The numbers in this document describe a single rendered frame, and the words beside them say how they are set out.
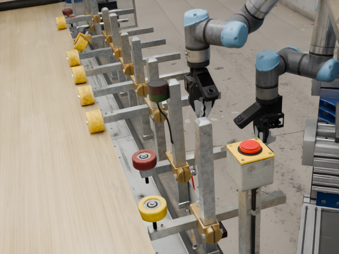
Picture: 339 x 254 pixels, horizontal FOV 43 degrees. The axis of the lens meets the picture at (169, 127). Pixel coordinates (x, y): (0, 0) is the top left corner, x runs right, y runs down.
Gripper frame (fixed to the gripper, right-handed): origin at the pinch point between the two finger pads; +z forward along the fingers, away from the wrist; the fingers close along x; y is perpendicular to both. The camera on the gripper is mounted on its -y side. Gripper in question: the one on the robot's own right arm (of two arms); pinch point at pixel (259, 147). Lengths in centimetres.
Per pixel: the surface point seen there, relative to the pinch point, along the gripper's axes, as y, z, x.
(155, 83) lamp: -37, -34, -4
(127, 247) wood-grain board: -56, -7, -38
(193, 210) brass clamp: -33.7, -0.2, -23.5
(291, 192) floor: 55, 83, 63
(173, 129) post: -33.0, -18.8, -5.8
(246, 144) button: -32, -41, -55
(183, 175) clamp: -31.7, -2.7, -8.5
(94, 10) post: -32, -17, 169
